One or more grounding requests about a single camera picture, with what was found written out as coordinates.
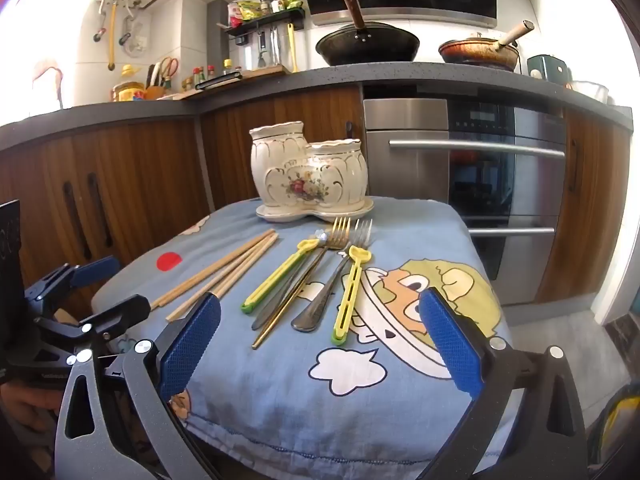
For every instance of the yellow capped seasoning bottle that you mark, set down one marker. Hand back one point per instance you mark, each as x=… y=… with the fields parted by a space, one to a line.
x=228 y=66

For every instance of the cream ceramic holder tray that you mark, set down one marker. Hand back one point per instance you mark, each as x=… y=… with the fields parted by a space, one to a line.
x=350 y=211

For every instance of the green snack packets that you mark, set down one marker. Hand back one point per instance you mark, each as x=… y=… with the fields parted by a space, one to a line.
x=247 y=9

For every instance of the green kitchen appliance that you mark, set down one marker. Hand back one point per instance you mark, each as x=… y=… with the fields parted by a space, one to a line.
x=547 y=67

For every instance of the wooden cutting board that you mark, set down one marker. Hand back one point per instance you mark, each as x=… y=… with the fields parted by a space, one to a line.
x=260 y=71

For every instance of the stainless steel built-in oven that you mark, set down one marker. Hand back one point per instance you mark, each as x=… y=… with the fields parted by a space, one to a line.
x=415 y=125

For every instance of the wooden cabinet door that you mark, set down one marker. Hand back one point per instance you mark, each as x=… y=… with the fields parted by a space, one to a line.
x=595 y=200
x=280 y=110

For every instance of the knife block with scissors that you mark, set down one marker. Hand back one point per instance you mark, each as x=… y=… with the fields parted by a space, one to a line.
x=157 y=85

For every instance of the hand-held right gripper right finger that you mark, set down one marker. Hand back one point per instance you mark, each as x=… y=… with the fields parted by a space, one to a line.
x=450 y=345

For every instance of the gold fork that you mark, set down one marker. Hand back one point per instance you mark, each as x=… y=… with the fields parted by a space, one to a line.
x=341 y=239

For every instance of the silver spoon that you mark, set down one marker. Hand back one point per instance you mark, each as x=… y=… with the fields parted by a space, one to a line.
x=265 y=316

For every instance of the silver fork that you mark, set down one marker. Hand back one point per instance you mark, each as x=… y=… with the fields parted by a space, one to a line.
x=307 y=317

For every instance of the clear glass bowl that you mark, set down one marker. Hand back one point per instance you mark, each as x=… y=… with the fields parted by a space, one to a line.
x=592 y=91

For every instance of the cream floral ceramic utensil holder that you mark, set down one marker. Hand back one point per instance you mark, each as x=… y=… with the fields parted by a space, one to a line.
x=305 y=175

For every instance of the yellow green plastic tongs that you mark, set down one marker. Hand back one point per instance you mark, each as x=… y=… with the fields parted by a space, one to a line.
x=350 y=295
x=280 y=275

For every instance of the yellow dark bag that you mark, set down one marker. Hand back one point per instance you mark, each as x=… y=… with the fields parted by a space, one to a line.
x=617 y=425

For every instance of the yellow cooking oil bottle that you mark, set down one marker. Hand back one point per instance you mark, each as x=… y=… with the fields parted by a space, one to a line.
x=127 y=92

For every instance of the grey speckled countertop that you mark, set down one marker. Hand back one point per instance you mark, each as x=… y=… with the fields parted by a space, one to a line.
x=325 y=77

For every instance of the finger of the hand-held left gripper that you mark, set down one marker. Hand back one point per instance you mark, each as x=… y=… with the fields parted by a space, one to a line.
x=97 y=267
x=120 y=310

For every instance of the blue cartoon printed blanket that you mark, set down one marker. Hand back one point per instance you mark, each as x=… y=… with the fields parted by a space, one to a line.
x=280 y=385

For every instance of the wooden base cabinet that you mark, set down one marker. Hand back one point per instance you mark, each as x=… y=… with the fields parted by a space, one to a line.
x=140 y=170

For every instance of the yellow hanging spatula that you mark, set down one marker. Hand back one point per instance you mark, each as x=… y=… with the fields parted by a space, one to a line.
x=292 y=47

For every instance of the person's left hand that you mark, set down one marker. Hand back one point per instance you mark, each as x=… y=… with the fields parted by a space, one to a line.
x=27 y=405

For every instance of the wooden chopstick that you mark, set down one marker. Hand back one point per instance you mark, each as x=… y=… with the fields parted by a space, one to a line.
x=220 y=263
x=240 y=272
x=240 y=259
x=250 y=260

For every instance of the hanging metal kitchen utensil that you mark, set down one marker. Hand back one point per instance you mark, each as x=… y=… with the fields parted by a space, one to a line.
x=274 y=46
x=261 y=50

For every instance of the black wall spice rack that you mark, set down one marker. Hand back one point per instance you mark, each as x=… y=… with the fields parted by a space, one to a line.
x=265 y=22

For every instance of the black wok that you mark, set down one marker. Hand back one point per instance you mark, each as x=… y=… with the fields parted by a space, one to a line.
x=367 y=45

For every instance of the brown frying pan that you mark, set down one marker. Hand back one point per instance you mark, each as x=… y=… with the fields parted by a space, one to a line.
x=475 y=52

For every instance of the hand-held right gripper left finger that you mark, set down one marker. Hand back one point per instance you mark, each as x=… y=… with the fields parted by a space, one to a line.
x=192 y=340

